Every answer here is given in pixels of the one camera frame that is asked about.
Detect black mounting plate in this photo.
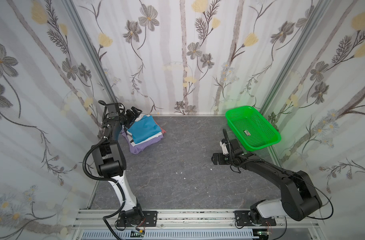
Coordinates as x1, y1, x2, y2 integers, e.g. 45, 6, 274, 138
234, 210, 276, 227
115, 211, 158, 229

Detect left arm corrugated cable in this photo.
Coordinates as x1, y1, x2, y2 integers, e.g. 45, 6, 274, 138
82, 136, 126, 240

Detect white slotted cable duct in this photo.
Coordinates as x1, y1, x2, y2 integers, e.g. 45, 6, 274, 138
80, 229, 259, 240

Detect blue t shirt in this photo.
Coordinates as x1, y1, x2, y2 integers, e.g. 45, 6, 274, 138
126, 115, 162, 145

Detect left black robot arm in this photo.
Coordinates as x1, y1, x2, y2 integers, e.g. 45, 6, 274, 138
91, 100, 145, 227

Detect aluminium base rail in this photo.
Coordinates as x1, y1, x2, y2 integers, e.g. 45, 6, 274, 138
71, 209, 321, 240

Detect purple folded shirt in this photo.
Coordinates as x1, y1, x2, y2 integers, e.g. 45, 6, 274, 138
121, 132, 163, 155

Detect red folded shirt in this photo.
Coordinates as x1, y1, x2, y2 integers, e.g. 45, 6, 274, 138
154, 120, 166, 137

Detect green plastic basket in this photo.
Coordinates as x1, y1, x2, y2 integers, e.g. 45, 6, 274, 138
225, 106, 281, 152

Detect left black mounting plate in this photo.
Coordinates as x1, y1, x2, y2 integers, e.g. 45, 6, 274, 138
115, 211, 158, 229

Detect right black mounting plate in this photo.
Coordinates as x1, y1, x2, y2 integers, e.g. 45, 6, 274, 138
234, 210, 276, 227

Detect white black folded shirt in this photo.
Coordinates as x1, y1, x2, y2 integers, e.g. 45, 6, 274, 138
123, 113, 164, 148

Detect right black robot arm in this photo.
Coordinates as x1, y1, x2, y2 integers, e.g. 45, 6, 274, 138
211, 139, 322, 225

